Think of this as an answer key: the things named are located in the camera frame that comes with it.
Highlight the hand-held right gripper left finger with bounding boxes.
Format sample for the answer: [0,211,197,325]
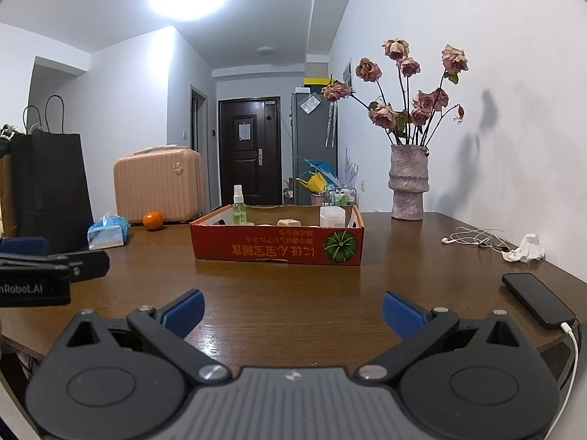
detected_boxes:
[48,290,232,386]

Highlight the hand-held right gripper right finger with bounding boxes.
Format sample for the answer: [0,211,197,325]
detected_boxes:
[357,291,537,383]

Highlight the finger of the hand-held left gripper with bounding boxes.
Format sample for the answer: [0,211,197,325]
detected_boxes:
[0,237,49,257]
[69,251,111,282]

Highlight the red pumpkin print cardboard box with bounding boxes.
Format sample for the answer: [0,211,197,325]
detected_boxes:
[190,204,366,267]

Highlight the green liquid spray bottle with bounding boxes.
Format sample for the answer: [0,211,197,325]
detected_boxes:
[232,184,248,225]

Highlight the large white plastic bottle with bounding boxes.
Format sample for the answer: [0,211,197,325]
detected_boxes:
[320,206,346,228]

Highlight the blue tissue pack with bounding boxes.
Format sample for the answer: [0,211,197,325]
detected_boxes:
[87,214,132,251]

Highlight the black paper bag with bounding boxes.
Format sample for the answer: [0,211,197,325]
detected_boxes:
[11,95,95,245]

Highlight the pink hard suitcase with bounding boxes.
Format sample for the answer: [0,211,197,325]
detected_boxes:
[113,147,205,225]

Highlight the pink ceramic vase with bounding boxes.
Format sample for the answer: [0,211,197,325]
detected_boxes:
[388,144,432,221]

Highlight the black smartphone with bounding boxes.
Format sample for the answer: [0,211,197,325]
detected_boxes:
[502,272,577,331]

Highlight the crumpled white tissue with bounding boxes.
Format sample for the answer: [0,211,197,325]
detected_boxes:
[502,234,546,264]

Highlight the yellow watering can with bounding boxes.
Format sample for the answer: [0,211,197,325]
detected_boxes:
[297,172,329,194]

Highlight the grey interior door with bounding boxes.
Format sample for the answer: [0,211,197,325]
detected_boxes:
[190,85,211,214]

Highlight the dark brown entrance door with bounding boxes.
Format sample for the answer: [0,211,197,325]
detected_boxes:
[219,98,281,206]

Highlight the grey refrigerator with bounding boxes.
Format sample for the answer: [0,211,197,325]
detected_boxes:
[292,92,339,206]

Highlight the dried pink roses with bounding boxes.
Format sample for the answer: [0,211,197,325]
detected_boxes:
[321,39,469,147]

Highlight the white folded umbrella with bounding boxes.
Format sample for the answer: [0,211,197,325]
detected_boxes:
[325,101,338,147]

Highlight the white wired earphones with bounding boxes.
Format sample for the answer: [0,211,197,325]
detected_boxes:
[441,227,519,253]

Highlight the white wire cart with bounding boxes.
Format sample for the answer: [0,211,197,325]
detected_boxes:
[327,186,358,206]

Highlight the white charging cable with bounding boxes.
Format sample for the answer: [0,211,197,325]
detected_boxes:
[553,321,581,429]

